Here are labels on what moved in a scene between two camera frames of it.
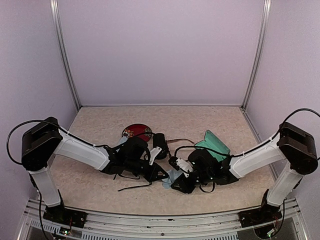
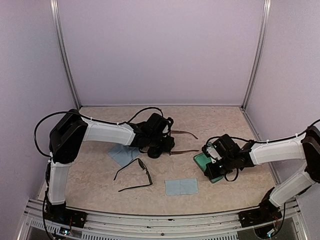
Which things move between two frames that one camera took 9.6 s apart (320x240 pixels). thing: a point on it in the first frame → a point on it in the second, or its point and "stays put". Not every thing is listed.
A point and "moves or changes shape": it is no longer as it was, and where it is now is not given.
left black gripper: (152, 176) → (168, 147)
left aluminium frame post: (55, 14) stays put
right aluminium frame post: (266, 8) stays put
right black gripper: (185, 188) → (212, 174)
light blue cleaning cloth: (173, 174) moves or changes shape
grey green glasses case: (211, 141) moves or changes shape
